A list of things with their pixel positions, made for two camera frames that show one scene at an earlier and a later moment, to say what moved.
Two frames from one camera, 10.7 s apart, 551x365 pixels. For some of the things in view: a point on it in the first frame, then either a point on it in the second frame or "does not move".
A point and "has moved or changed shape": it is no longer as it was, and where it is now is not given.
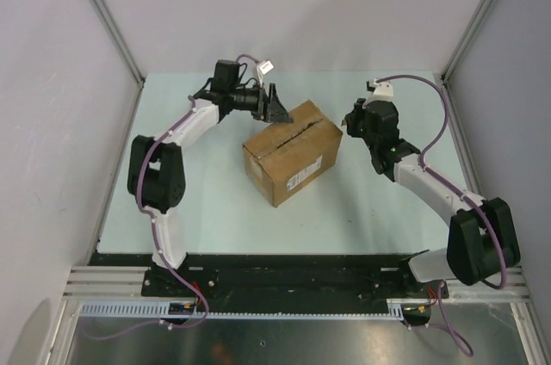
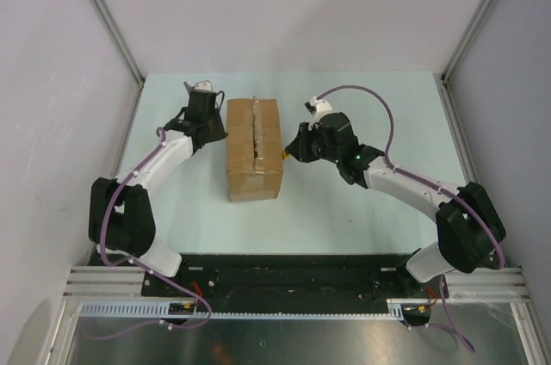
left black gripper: (269, 108) -> (219, 133)
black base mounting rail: (280, 277) does not move
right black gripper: (352, 118) -> (298, 149)
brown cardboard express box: (283, 157) has moved or changed shape
